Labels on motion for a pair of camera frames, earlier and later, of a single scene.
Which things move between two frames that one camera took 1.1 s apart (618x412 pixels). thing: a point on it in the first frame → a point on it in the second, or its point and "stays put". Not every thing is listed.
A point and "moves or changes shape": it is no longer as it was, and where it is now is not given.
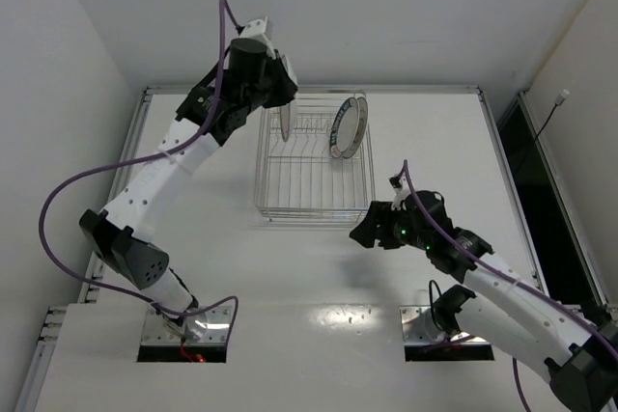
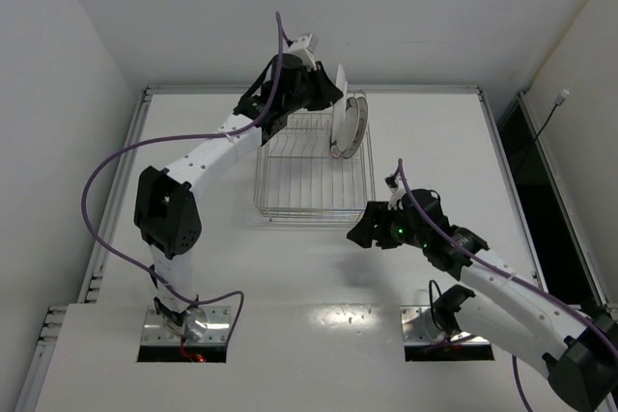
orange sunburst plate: x=285 y=109 moves or changes shape
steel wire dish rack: x=298 y=182 stays put
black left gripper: x=281 y=86 → x=315 y=86
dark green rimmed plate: x=344 y=127 stays put
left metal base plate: x=217 y=330 stays put
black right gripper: x=378 y=225 stays put
